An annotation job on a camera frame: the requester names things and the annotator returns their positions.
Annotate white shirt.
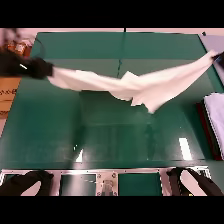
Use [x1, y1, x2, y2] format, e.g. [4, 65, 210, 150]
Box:
[46, 49, 220, 115]

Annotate white folded garment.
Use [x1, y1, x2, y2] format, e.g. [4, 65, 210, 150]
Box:
[203, 92, 224, 158]

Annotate silver frame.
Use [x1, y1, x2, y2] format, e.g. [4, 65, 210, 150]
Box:
[0, 165, 212, 197]

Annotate red garment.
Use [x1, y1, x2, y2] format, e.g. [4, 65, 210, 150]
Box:
[195, 101, 224, 162]

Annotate cardboard box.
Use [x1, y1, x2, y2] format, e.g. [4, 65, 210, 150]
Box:
[0, 76, 22, 118]

